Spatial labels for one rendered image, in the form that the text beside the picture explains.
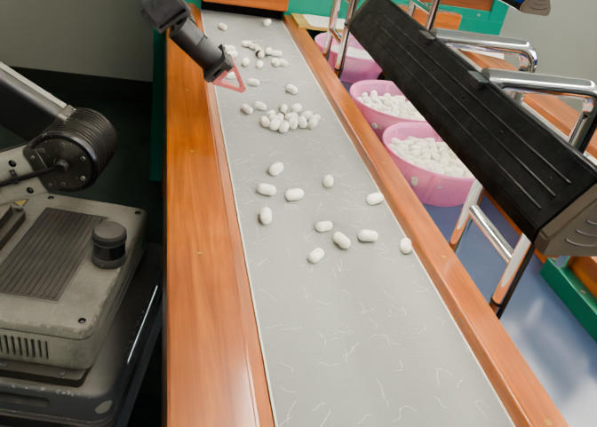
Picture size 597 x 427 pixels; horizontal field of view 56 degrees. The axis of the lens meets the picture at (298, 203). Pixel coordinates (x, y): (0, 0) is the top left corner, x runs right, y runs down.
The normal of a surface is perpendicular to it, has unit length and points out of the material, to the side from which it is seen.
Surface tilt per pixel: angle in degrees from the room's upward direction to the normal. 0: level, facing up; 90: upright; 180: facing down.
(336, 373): 0
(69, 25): 90
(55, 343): 90
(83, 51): 90
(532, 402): 0
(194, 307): 0
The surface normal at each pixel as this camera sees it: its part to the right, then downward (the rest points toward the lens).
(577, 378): 0.17, -0.83
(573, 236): 0.19, 0.56
